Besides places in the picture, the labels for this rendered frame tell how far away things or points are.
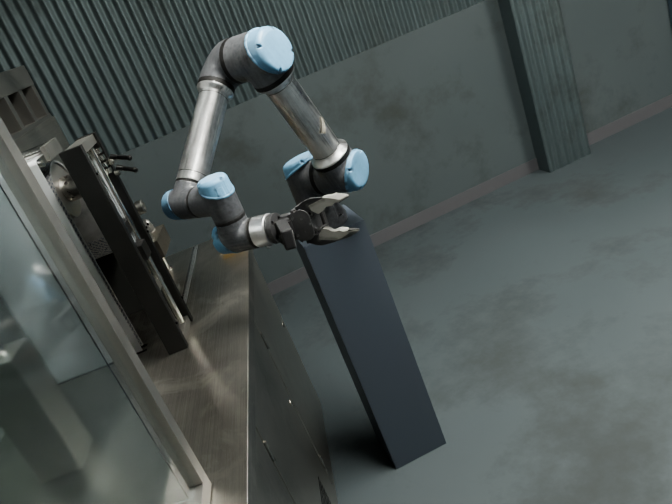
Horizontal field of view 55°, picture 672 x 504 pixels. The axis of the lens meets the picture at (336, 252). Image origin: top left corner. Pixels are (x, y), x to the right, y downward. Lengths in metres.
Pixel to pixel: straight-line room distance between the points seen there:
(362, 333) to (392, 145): 2.00
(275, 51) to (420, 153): 2.42
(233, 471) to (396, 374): 1.09
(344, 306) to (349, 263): 0.14
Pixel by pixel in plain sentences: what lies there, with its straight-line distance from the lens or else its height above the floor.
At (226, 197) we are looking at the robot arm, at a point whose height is 1.22.
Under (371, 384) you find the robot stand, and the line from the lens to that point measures 2.18.
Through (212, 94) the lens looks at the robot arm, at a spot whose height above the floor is 1.41.
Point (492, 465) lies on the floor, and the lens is 2.30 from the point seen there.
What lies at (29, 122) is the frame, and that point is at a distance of 2.74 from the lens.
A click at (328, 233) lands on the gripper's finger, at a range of 1.43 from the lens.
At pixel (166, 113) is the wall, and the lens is 3.62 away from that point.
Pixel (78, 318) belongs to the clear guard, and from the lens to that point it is 0.95.
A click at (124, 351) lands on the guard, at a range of 1.02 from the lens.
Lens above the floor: 1.60
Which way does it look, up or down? 23 degrees down
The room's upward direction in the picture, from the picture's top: 22 degrees counter-clockwise
